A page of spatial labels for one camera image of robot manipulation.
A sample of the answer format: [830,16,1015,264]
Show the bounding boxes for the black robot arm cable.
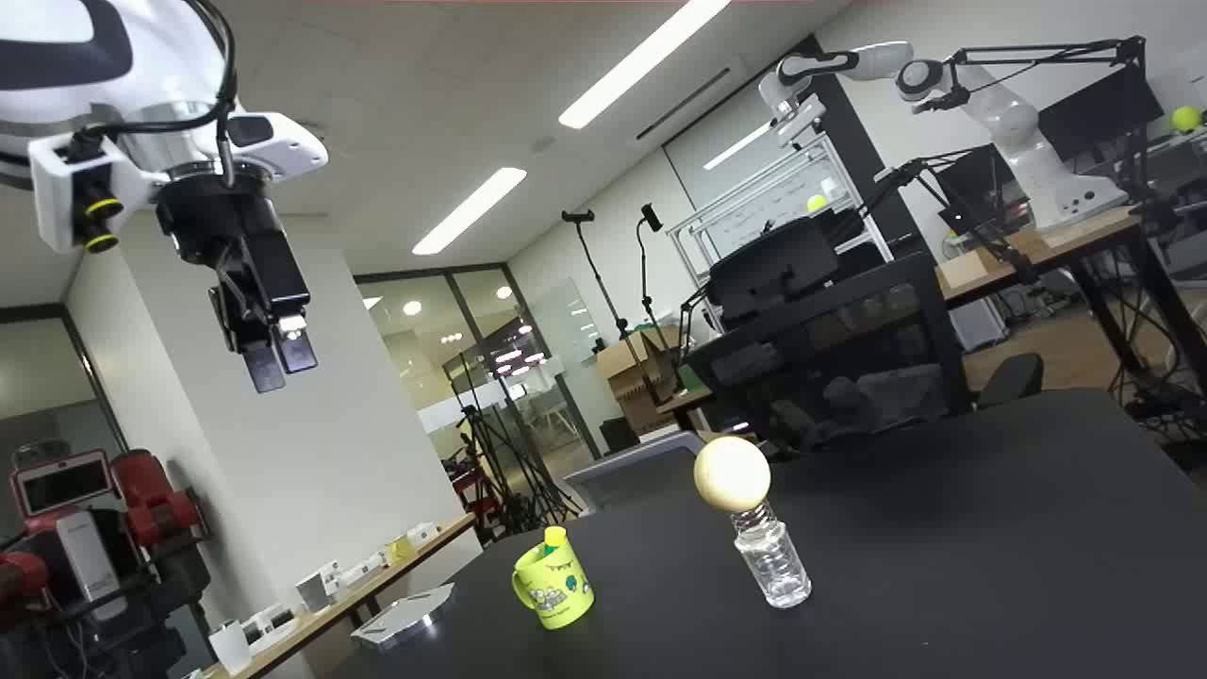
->
[71,0,247,144]

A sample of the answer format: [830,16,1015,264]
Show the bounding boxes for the black tripod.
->
[447,349,589,527]

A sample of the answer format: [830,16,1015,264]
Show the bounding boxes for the clear plastic bottle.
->
[728,499,815,616]

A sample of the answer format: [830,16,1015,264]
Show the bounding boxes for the short ceiling light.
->
[406,163,531,261]

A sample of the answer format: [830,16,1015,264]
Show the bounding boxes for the black chair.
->
[976,349,1049,416]

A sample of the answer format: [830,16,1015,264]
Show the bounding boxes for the cardboard boxes stack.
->
[592,326,688,439]

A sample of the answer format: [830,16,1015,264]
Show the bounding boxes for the white shallow tray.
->
[350,581,458,651]

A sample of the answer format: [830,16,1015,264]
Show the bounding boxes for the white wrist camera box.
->
[27,124,132,256]

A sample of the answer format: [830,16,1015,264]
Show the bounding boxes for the black monitor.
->
[1038,63,1168,170]

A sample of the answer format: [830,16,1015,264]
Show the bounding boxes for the long wooden side table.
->
[204,504,482,679]

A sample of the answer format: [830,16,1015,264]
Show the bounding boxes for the grey blue bin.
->
[559,427,708,512]

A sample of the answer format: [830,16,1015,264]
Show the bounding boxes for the black box device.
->
[703,221,846,328]

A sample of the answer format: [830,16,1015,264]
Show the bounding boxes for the red humanoid robot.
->
[0,444,214,639]

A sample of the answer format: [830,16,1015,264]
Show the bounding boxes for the yellow-green printed mug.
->
[511,535,601,635]

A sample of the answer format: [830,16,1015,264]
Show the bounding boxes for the black camera stand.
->
[559,204,634,341]

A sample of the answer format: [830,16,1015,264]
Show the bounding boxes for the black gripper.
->
[154,166,321,397]

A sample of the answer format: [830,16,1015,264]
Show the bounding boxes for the wooden desk black legs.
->
[937,204,1207,410]

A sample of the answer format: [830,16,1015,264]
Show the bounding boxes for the long ceiling light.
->
[556,0,736,134]

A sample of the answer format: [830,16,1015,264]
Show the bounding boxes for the cream round ball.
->
[689,432,775,518]

